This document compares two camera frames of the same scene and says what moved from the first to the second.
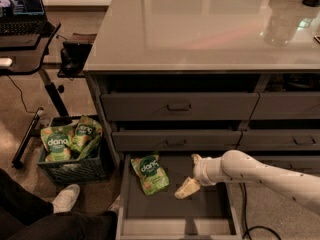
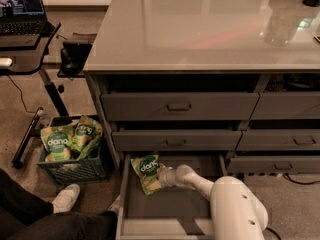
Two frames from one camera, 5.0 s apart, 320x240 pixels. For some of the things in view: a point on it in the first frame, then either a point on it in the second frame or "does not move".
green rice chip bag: [153, 178] does not move
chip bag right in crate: [86, 133] does not move
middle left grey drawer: [173, 140] does not move
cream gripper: [201, 171] to [167, 177]
